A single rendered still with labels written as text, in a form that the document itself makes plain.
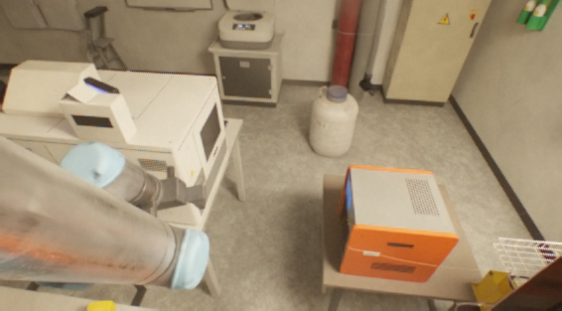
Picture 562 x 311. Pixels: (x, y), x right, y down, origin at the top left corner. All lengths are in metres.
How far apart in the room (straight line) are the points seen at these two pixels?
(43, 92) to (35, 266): 1.39
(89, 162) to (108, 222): 0.22
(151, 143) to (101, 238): 0.95
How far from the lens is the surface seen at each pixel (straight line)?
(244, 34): 3.40
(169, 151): 1.16
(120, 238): 0.28
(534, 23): 3.36
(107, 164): 0.46
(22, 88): 1.68
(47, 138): 1.46
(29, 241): 0.22
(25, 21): 5.61
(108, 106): 1.14
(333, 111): 2.74
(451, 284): 1.77
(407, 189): 1.45
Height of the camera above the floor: 2.16
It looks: 40 degrees down
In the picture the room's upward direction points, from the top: straight up
